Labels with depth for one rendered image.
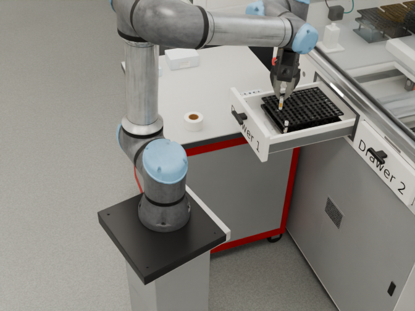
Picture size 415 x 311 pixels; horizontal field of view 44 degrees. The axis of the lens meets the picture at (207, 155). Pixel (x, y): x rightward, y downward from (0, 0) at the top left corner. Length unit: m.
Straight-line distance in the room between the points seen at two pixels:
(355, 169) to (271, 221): 0.63
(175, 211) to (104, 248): 1.10
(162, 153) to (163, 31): 0.36
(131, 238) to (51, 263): 1.07
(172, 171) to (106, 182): 1.49
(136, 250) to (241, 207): 0.84
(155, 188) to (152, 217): 0.11
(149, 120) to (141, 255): 0.36
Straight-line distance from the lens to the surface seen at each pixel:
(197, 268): 1.61
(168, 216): 1.42
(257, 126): 1.62
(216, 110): 1.96
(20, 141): 3.18
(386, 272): 1.85
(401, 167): 1.59
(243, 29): 1.23
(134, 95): 1.34
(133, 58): 1.28
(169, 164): 1.32
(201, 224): 1.48
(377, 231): 1.81
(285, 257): 2.45
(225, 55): 2.32
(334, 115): 1.76
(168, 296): 1.63
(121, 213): 1.51
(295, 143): 1.68
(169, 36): 1.13
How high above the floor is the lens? 1.89
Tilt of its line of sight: 40 degrees down
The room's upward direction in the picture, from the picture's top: 2 degrees clockwise
